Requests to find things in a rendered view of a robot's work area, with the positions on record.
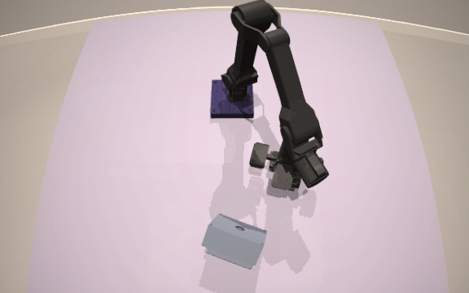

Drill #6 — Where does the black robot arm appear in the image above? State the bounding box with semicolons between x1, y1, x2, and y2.
221;0;329;191

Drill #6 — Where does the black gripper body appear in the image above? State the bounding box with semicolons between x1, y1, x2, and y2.
249;142;295;169

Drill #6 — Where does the grey sloped panel with hole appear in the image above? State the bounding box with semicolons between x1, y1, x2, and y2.
201;213;267;269

